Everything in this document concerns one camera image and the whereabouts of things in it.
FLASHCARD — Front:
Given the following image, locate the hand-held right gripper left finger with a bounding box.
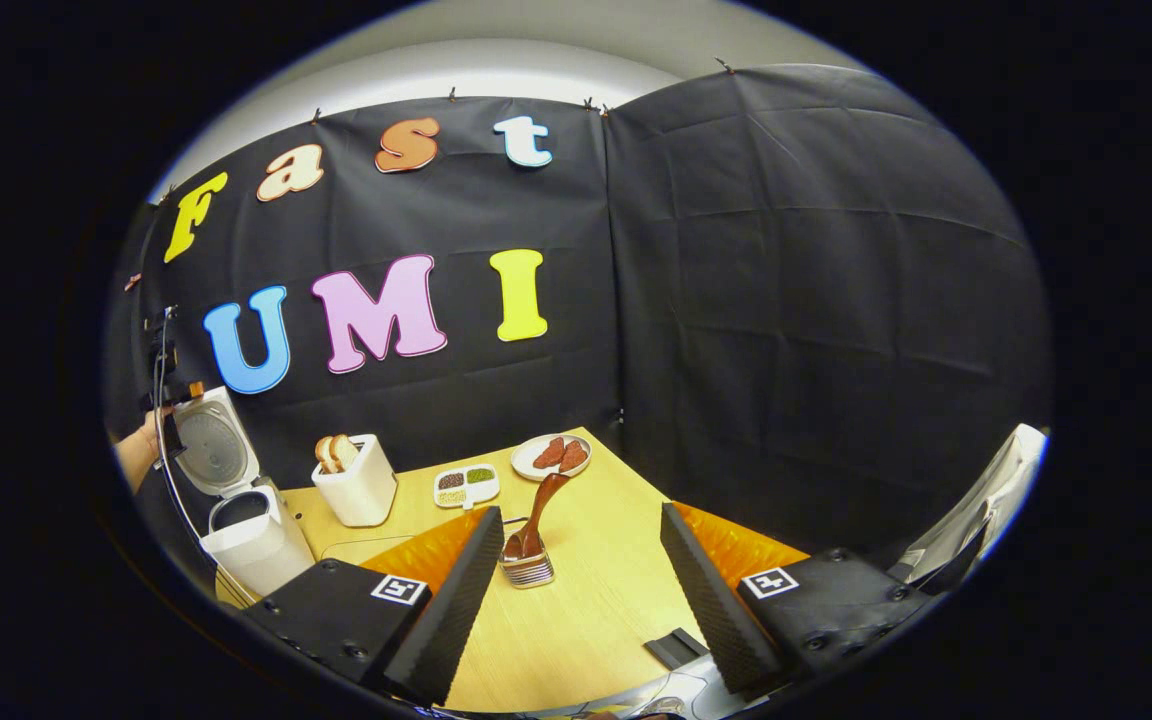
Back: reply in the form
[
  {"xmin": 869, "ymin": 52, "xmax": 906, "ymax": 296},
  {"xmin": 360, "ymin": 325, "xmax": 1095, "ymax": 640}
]
[{"xmin": 241, "ymin": 505, "xmax": 507, "ymax": 707}]

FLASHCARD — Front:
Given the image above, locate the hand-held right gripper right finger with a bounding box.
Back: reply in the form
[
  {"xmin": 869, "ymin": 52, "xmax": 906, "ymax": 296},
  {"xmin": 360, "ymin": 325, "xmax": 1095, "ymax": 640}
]
[{"xmin": 660, "ymin": 500, "xmax": 937, "ymax": 696}]

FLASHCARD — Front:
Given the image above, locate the metal wire chopstick holder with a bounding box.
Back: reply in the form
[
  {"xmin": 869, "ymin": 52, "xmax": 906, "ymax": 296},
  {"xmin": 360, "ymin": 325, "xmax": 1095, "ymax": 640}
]
[{"xmin": 497, "ymin": 545, "xmax": 556, "ymax": 590}]

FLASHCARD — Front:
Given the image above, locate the brown wooden spoon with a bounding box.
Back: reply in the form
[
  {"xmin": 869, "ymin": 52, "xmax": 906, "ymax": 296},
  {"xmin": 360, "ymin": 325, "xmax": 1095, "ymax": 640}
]
[{"xmin": 502, "ymin": 472, "xmax": 571, "ymax": 561}]

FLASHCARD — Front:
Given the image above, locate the white rice cooker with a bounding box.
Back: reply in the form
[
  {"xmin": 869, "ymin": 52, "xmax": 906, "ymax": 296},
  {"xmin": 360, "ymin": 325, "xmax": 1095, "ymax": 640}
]
[{"xmin": 171, "ymin": 386, "xmax": 317, "ymax": 601}]

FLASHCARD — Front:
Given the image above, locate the black flat block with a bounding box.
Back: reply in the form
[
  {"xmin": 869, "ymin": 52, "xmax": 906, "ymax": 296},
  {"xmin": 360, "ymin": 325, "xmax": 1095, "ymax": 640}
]
[{"xmin": 643, "ymin": 628, "xmax": 709, "ymax": 671}]

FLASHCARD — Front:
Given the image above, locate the white divided dish of beans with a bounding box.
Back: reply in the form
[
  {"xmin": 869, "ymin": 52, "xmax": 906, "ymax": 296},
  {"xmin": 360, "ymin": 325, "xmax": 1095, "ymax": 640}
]
[{"xmin": 433, "ymin": 464, "xmax": 501, "ymax": 510}]

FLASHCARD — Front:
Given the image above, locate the white toaster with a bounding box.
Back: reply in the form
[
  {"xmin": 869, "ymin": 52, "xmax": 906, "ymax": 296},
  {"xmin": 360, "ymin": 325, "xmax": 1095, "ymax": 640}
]
[{"xmin": 311, "ymin": 433, "xmax": 399, "ymax": 528}]

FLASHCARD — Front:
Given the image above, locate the white oval plate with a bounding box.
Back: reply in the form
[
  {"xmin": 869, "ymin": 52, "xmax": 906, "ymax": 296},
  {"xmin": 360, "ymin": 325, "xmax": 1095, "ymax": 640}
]
[{"xmin": 510, "ymin": 433, "xmax": 593, "ymax": 482}]

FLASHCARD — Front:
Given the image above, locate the white chair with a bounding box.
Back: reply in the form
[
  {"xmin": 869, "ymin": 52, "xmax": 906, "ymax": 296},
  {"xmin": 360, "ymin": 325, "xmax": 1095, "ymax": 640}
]
[{"xmin": 886, "ymin": 423, "xmax": 1049, "ymax": 596}]

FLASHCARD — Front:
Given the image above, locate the black backdrop cloth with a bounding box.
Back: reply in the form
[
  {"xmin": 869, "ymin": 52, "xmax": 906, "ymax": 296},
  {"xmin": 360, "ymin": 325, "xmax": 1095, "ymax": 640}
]
[{"xmin": 106, "ymin": 63, "xmax": 1052, "ymax": 561}]

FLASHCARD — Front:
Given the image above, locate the thin grey gripper cable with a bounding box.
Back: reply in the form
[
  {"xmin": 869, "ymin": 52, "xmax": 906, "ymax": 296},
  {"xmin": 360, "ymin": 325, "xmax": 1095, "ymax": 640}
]
[{"xmin": 152, "ymin": 310, "xmax": 259, "ymax": 607}]

